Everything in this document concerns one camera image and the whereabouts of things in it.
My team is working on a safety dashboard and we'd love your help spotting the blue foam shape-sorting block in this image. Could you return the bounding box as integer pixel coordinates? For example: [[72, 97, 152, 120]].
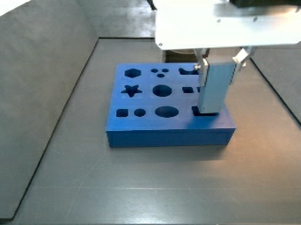
[[105, 63, 235, 148]]

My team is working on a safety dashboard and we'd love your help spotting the white flat gripper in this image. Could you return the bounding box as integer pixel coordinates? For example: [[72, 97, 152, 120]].
[[153, 0, 301, 70]]

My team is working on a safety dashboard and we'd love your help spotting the light blue rectangular block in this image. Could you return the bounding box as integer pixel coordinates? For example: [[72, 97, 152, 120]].
[[198, 57, 236, 114]]

